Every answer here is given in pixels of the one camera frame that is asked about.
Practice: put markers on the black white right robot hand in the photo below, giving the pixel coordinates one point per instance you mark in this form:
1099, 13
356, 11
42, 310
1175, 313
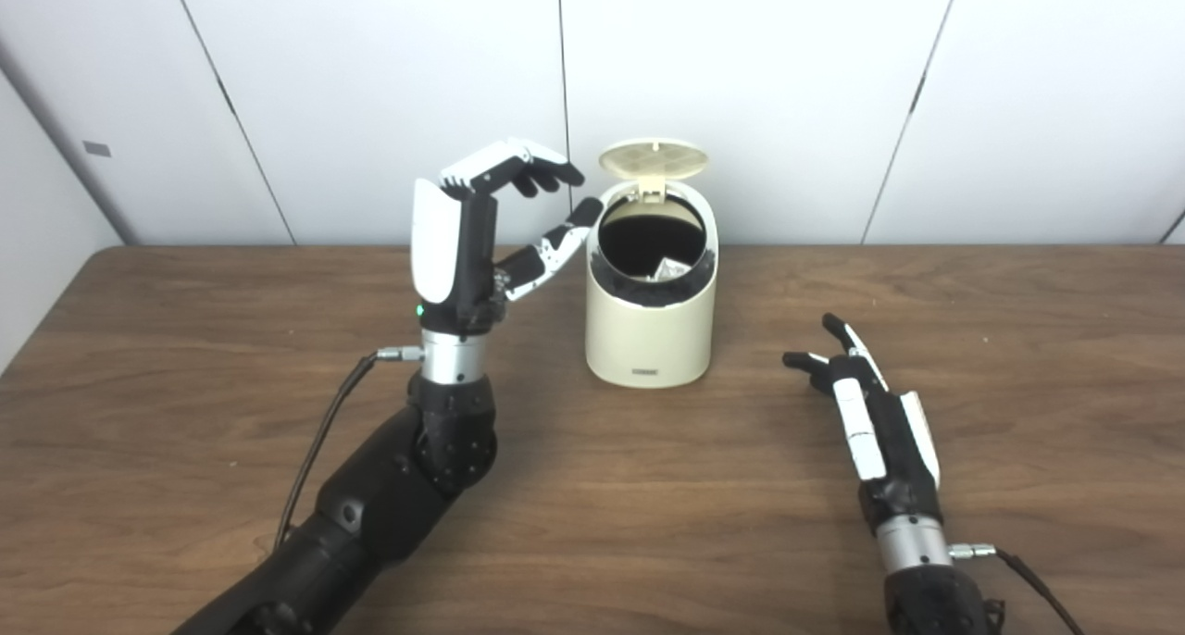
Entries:
856, 431

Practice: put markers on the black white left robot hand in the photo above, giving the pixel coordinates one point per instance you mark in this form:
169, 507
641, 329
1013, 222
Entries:
435, 246

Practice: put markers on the cream-colored lidded bin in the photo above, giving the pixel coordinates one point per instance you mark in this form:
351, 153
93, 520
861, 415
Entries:
648, 339

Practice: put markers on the white green milk carton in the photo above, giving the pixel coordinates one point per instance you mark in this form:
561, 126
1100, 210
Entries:
669, 269

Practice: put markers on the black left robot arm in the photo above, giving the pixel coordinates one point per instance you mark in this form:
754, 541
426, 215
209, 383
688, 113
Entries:
389, 496

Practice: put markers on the small grey wall plate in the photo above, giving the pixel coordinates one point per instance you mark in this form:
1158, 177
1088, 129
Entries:
96, 148

